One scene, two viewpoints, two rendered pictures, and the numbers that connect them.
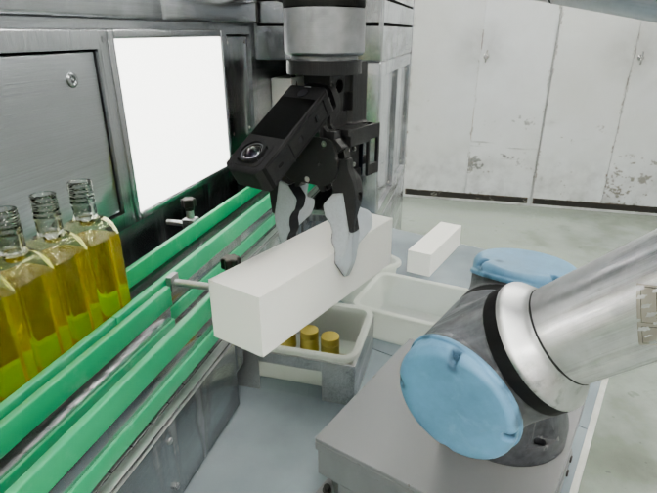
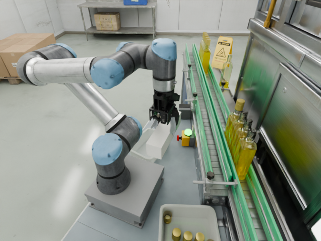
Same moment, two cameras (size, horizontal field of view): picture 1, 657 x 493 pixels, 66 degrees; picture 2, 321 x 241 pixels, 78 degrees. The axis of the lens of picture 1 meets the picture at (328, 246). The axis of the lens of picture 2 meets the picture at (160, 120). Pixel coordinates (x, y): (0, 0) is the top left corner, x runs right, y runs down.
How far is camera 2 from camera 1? 113 cm
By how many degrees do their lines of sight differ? 118
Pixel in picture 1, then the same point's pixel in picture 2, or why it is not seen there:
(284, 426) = (181, 200)
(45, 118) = (310, 137)
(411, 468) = (140, 162)
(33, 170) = (294, 144)
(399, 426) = (143, 172)
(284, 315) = not seen: hidden behind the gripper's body
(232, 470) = (188, 181)
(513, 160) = not seen: outside the picture
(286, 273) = not seen: hidden behind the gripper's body
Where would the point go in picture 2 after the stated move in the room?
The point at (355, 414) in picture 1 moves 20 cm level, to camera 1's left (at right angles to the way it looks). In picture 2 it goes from (155, 175) to (196, 167)
